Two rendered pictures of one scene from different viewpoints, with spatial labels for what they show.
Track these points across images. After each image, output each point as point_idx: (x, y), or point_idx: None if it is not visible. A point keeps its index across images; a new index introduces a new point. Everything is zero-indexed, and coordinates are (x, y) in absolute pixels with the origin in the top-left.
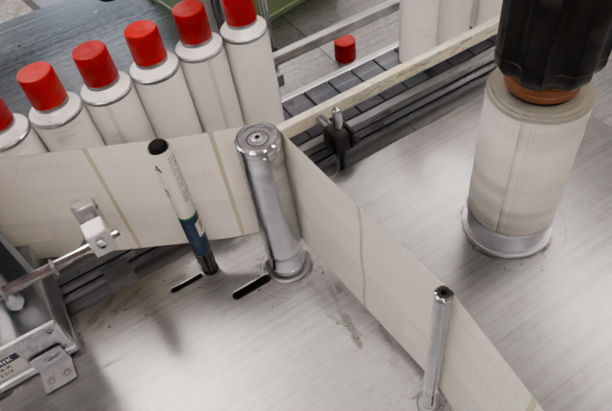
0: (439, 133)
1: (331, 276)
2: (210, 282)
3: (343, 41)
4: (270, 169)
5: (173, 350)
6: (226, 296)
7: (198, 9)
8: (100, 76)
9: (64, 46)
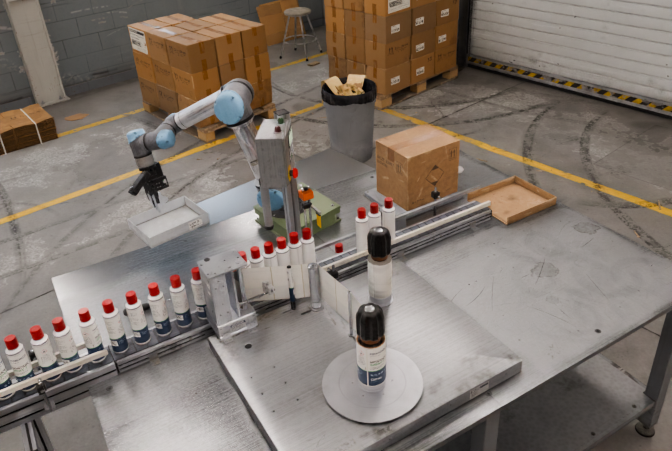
0: (366, 275)
1: (329, 310)
2: (293, 311)
3: (338, 245)
4: (315, 273)
5: (284, 325)
6: (298, 314)
7: (296, 234)
8: (270, 250)
9: (225, 241)
